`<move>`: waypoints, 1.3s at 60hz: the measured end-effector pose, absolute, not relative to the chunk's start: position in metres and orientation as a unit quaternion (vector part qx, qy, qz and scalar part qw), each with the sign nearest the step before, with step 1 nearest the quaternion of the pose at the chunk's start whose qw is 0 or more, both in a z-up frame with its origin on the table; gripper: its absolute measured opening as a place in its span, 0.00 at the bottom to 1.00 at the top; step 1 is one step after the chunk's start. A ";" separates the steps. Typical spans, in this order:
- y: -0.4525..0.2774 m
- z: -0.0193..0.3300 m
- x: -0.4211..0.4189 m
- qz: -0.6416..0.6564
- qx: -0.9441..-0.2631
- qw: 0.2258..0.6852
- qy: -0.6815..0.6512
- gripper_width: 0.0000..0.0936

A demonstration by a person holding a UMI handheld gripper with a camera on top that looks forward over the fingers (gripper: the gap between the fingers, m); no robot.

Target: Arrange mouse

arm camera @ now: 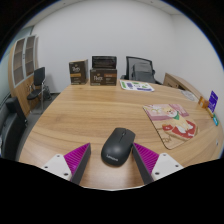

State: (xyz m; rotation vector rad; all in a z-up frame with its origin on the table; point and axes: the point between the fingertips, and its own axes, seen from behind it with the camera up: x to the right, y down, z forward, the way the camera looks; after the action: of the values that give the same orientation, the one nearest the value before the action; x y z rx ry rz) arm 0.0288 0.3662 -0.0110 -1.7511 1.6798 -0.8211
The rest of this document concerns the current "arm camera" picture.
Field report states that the wooden shelf unit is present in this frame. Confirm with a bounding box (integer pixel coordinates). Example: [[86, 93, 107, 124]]
[[7, 34, 39, 116]]

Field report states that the round white patterned disc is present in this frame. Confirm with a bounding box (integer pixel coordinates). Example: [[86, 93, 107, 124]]
[[181, 89, 199, 103]]

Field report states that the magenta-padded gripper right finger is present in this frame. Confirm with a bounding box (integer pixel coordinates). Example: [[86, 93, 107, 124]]
[[131, 142, 184, 185]]

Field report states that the wooden side desk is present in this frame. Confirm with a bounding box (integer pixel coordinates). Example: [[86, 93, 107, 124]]
[[162, 72, 204, 100]]

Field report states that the black visitor chair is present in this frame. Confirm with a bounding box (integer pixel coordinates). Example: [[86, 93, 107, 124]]
[[26, 66, 51, 111]]

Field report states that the black leather sofa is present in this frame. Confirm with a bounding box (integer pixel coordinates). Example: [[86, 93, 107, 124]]
[[0, 96, 29, 162]]

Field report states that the wide brown cardboard box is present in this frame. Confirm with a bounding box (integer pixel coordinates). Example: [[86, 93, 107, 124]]
[[89, 67, 118, 87]]

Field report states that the purple sign stand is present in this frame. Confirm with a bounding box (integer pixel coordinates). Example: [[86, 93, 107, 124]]
[[207, 90, 219, 114]]

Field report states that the teal packet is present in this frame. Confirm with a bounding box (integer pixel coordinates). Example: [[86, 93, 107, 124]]
[[211, 113, 220, 127]]

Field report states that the small orange box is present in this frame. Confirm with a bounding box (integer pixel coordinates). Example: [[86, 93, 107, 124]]
[[198, 95, 210, 109]]

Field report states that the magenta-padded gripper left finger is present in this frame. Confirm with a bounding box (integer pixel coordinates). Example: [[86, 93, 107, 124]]
[[39, 143, 92, 186]]

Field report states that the dark cardboard box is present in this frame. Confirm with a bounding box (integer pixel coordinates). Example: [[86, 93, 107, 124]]
[[91, 55, 118, 70]]

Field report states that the black mesh office chair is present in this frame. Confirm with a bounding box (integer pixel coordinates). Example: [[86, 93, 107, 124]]
[[120, 55, 163, 85]]

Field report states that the cartoon print mouse pad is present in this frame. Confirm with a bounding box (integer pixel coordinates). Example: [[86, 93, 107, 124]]
[[142, 103, 199, 150]]

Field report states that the grey backpack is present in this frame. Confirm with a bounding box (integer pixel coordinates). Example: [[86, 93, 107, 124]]
[[130, 62, 157, 84]]

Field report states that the black computer mouse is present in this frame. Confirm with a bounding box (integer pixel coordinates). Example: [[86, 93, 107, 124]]
[[100, 127, 137, 168]]

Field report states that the white sticker sheet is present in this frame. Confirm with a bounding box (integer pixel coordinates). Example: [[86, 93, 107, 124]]
[[119, 79, 155, 93]]

